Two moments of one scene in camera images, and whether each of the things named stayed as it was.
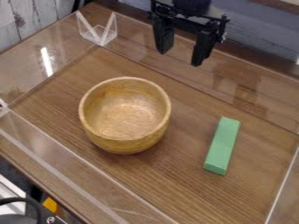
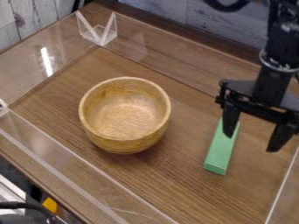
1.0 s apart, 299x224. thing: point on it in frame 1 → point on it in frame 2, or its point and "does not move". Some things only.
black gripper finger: [205, 44] → [283, 134]
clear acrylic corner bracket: [98, 34] does not move
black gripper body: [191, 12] → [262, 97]
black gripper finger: [163, 33] → [230, 115]
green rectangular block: [222, 145] does not move
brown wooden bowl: [124, 114] does not move
